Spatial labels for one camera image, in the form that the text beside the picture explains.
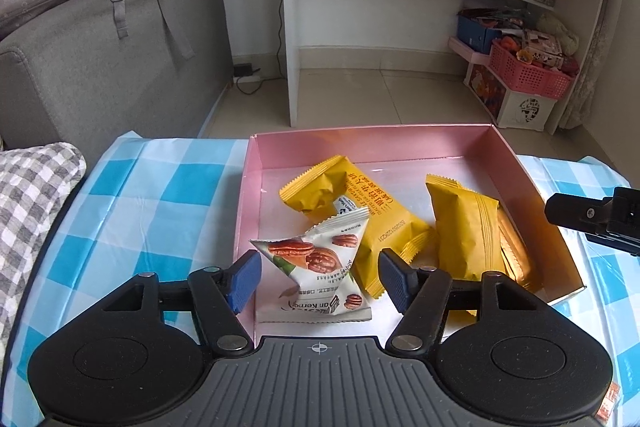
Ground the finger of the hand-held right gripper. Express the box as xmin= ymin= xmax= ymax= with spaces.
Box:
xmin=545 ymin=187 xmax=640 ymax=258

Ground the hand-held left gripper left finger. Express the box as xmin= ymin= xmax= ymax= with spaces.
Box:
xmin=101 ymin=251 xmax=264 ymax=355

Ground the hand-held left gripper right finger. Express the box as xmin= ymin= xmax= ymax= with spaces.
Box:
xmin=377 ymin=248 xmax=542 ymax=354

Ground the white pecan snack packet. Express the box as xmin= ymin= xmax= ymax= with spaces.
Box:
xmin=249 ymin=215 xmax=374 ymax=324

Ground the pink-lined cardboard box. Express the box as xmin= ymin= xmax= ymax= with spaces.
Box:
xmin=241 ymin=123 xmax=587 ymax=343

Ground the orange biscuit snack packet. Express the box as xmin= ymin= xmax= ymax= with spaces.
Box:
xmin=497 ymin=207 xmax=544 ymax=293

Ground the large yellow snack packet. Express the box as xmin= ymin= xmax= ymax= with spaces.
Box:
xmin=279 ymin=155 xmax=436 ymax=298

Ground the narrow yellow snack packet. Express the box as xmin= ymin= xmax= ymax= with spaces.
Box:
xmin=425 ymin=174 xmax=503 ymax=283

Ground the blue checked tablecloth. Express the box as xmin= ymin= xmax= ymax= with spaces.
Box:
xmin=2 ymin=130 xmax=633 ymax=427

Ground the white storage stool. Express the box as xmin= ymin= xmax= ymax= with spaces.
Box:
xmin=464 ymin=62 xmax=557 ymax=130

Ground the large pink basket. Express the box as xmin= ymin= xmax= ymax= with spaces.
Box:
xmin=487 ymin=39 xmax=576 ymax=100

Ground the beige curtain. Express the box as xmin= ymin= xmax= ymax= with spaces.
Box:
xmin=557 ymin=0 xmax=640 ymax=135

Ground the pale green plush toy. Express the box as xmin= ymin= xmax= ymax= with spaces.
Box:
xmin=537 ymin=13 xmax=580 ymax=52

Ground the blue storage box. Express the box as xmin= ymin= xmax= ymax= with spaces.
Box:
xmin=456 ymin=14 xmax=516 ymax=54

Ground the black power strip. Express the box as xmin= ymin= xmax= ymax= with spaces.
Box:
xmin=232 ymin=63 xmax=262 ymax=82

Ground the grey checked pillow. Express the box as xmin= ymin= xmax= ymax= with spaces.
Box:
xmin=0 ymin=142 xmax=89 ymax=358

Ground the grey sofa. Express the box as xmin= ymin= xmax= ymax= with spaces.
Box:
xmin=0 ymin=0 xmax=236 ymax=162

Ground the white shelf unit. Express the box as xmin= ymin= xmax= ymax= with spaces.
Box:
xmin=279 ymin=0 xmax=628 ymax=128

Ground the black cable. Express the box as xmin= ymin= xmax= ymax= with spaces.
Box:
xmin=235 ymin=7 xmax=288 ymax=95

